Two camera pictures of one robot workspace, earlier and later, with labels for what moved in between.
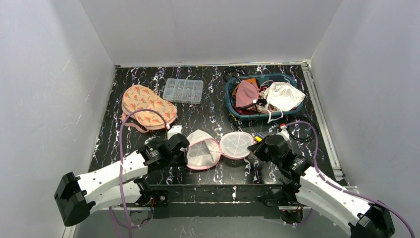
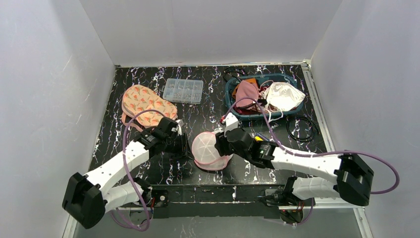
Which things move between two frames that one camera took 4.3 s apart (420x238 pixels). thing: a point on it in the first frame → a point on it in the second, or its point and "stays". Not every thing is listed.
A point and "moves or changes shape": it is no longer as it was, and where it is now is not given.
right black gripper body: [262, 149] → [222, 143]
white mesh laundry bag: [204, 151] moves or changes shape
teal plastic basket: [286, 78] stays
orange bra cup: [250, 80] stays
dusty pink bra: [246, 93] stays
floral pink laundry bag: [137, 97] stays
